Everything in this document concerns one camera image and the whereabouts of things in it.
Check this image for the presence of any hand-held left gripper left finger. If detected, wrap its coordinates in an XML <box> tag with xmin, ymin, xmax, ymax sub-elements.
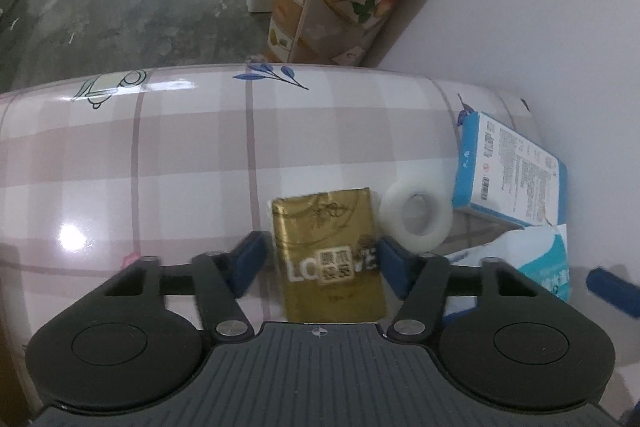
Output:
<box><xmin>97</xmin><ymin>231</ymin><xmax>267</xmax><ymax>344</ymax></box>

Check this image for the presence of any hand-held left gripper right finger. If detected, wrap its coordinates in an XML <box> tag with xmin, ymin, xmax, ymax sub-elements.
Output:
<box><xmin>379</xmin><ymin>236</ymin><xmax>548</xmax><ymax>343</ymax></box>

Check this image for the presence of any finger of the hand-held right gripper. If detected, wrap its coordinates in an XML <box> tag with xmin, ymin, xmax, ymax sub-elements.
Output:
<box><xmin>586</xmin><ymin>267</ymin><xmax>640</xmax><ymax>320</ymax></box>

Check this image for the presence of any white tape roll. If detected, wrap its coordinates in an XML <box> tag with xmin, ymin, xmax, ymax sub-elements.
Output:
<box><xmin>378</xmin><ymin>181</ymin><xmax>454</xmax><ymax>252</ymax></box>

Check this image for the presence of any gold foil packet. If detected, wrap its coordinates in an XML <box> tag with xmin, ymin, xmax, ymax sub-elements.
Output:
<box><xmin>271</xmin><ymin>187</ymin><xmax>388</xmax><ymax>324</ymax></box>

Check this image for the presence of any blue white tissue pack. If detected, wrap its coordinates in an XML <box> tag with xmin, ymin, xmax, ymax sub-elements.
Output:
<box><xmin>440</xmin><ymin>223</ymin><xmax>572</xmax><ymax>303</ymax></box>

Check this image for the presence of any blue white carton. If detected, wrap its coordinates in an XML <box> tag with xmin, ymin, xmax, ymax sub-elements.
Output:
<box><xmin>452</xmin><ymin>111</ymin><xmax>568</xmax><ymax>228</ymax></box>

